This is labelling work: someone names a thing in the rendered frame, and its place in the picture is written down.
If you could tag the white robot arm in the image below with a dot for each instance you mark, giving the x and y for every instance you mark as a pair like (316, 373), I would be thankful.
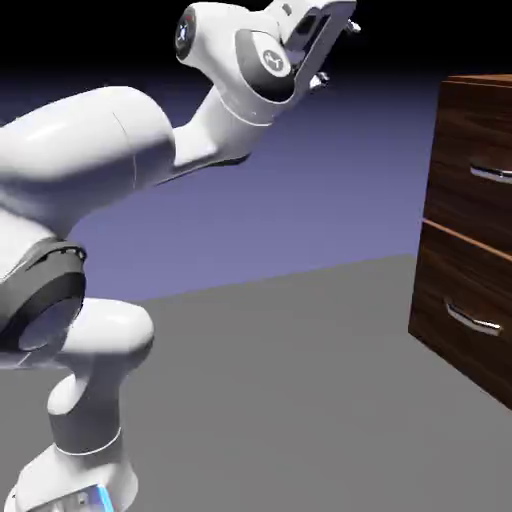
(80, 140)

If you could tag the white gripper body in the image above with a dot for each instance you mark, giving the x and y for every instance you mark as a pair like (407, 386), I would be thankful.
(324, 40)

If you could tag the dark wood cabinet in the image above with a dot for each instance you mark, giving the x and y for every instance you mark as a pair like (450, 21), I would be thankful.
(460, 120)

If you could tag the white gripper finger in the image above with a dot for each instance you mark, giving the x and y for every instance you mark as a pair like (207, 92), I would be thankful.
(321, 80)
(354, 26)

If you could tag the dark wood drawer front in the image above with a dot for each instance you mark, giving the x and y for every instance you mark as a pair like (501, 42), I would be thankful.
(456, 192)
(440, 340)

